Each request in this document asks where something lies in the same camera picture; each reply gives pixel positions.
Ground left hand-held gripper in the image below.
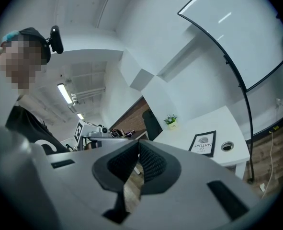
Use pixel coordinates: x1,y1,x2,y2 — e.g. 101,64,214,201
72,119,132,151

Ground person's head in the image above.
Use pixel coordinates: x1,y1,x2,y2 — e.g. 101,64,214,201
0,39,48,98

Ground black framed picture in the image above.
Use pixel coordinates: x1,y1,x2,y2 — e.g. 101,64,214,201
188,130,216,158

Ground person's black cap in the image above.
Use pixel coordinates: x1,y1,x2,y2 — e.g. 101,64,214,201
19,27,52,64

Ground white floor cable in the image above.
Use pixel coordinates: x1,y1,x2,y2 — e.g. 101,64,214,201
260,130,275,198

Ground whiteboard on black stand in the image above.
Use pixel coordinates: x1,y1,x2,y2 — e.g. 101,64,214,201
177,0,283,185

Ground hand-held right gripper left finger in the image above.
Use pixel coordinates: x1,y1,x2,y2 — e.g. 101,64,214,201
32,139,140,230

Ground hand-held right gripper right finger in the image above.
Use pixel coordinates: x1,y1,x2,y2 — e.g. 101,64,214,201
129,139,264,230

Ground light blue hair scrunchie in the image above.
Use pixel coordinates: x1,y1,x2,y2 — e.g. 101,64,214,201
1,30,20,43

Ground small potted flower plant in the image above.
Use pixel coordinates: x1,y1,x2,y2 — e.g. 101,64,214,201
163,114,178,131

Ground round desk cable grommet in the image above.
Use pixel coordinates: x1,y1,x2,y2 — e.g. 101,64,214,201
221,141,235,151

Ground black high-back chair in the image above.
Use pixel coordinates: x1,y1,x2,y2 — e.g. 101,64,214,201
142,109,163,141

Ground person's black printed shirt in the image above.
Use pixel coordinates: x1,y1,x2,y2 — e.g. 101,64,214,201
4,97,71,156

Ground white desk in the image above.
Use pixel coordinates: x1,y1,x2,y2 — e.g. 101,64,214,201
134,105,251,180

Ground black head-mounted camera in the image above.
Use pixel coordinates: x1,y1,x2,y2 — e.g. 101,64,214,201
46,25,64,55

